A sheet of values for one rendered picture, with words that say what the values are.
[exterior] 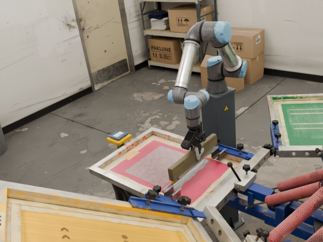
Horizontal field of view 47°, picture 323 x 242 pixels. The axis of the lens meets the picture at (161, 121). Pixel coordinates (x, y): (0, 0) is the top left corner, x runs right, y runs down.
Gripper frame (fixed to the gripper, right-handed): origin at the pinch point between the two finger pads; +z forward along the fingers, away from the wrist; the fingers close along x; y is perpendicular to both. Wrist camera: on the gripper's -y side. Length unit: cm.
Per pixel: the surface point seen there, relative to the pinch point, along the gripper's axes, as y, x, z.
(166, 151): 12.5, 32.7, 13.6
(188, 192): -12.5, -3.9, 13.5
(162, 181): -12.7, 14.2, 13.5
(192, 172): 2.6, 4.5, 13.1
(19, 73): 93, 366, 38
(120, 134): 13, 75, 12
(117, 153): -9, 55, 10
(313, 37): 380, 75, 46
